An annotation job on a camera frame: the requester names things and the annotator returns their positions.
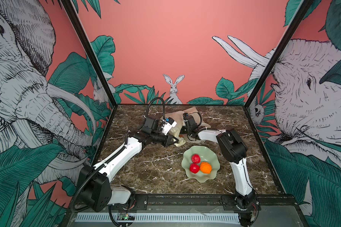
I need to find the white perforated vent strip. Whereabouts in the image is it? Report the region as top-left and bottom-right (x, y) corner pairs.
(75, 212), (240, 224)

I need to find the red apple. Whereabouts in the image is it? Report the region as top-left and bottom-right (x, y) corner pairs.
(189, 163), (200, 174)
(191, 154), (201, 164)

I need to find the light green wavy plate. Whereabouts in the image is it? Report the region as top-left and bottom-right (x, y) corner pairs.
(181, 146), (220, 183)

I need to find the translucent cream plastic bag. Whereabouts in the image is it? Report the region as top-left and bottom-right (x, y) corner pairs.
(165, 107), (211, 147)

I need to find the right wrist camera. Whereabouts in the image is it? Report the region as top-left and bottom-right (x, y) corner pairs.
(182, 113), (199, 128)

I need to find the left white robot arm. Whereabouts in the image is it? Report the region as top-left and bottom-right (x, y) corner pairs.
(69, 132), (179, 213)

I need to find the left black frame post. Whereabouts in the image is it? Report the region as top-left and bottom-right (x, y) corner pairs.
(60, 0), (117, 108)

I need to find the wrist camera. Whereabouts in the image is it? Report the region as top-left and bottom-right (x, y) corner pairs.
(182, 113), (199, 128)
(142, 115), (177, 136)

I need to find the small green circuit board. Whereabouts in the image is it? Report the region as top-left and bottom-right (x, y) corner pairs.
(118, 213), (135, 221)

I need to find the black frame post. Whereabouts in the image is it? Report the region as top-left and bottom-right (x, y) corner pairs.
(60, 0), (117, 108)
(243, 0), (314, 109)

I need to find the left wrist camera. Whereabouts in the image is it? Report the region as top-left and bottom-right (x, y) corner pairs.
(142, 115), (177, 136)

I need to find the orange fruit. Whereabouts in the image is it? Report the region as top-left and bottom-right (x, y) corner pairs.
(199, 162), (212, 174)

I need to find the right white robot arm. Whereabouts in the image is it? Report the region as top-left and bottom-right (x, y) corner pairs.
(180, 125), (257, 211)

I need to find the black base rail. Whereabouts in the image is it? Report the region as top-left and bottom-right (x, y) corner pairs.
(107, 193), (299, 212)

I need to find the right black frame post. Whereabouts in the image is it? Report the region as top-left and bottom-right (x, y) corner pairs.
(243, 0), (314, 109)

